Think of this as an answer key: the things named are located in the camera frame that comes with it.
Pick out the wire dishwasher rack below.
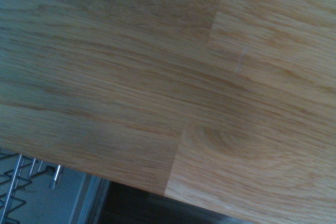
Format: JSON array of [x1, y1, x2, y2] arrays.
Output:
[[0, 147, 65, 224]]

